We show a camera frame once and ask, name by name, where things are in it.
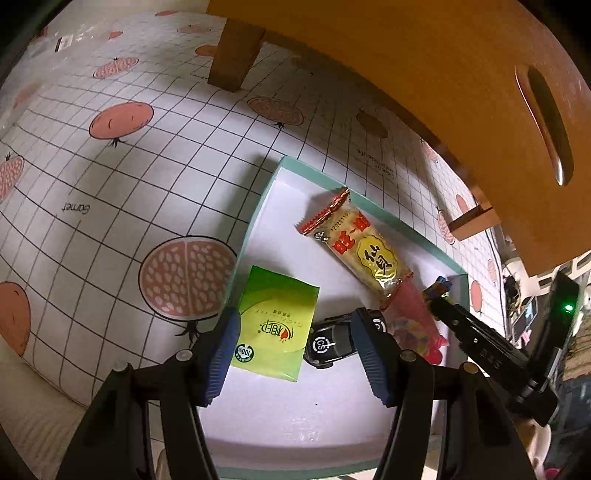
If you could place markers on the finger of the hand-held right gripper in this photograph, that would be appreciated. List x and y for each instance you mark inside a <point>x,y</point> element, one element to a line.
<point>480,344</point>

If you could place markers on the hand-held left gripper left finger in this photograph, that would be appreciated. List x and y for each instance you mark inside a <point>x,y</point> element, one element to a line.
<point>221,357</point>

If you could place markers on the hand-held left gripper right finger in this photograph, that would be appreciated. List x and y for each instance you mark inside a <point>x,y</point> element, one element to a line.
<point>371,364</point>

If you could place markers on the black toy car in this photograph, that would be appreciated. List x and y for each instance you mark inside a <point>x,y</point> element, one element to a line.
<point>328,341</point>

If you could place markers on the pink bag of colourful candy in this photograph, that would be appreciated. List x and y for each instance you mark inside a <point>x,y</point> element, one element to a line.
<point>411,318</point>

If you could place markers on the green tissue pack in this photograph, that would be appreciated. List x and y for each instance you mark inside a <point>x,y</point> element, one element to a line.
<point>272,314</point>

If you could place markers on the yellow red snack packet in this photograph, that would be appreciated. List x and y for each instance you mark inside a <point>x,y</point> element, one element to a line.
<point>364,249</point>

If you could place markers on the shallow teal cardboard box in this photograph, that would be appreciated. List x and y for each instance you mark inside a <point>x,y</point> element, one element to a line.
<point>286,221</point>

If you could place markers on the grid tablecloth with fruit print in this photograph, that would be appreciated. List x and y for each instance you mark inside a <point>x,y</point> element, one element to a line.
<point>138,184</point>

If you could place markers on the orange wooden nightstand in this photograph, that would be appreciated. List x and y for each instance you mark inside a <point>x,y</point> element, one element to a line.
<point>235,55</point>

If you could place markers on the clear plastic bag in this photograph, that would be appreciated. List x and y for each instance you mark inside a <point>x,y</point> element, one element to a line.
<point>87,34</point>

